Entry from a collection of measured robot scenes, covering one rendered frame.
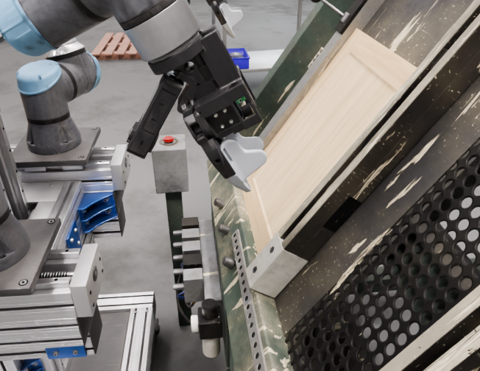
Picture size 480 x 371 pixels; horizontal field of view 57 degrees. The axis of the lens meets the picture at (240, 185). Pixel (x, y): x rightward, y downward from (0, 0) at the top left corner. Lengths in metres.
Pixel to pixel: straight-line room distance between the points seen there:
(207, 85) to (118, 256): 2.10
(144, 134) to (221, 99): 0.11
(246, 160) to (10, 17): 0.30
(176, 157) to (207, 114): 1.05
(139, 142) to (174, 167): 1.03
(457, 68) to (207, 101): 0.50
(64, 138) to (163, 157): 0.36
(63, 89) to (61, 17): 0.84
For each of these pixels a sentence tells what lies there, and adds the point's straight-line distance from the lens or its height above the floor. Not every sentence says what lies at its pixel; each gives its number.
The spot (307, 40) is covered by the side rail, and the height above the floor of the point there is 1.27.
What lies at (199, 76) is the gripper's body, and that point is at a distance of 0.52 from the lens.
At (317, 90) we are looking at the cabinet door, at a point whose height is 1.20.
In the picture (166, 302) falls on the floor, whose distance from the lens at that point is 2.27.
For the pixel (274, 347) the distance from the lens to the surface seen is 0.93.
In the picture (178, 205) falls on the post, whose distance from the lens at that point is 1.70.
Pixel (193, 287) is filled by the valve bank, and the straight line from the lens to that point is 1.28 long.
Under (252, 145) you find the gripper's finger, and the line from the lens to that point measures 0.59.
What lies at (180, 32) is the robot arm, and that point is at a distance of 0.49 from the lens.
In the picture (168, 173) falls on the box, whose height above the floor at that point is 0.84.
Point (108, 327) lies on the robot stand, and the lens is 1.94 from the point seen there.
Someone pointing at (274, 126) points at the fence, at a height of 1.08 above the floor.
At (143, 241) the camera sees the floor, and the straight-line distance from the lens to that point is 2.64.
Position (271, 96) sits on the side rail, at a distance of 1.57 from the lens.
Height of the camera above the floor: 1.64
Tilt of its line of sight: 32 degrees down
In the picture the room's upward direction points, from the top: straight up
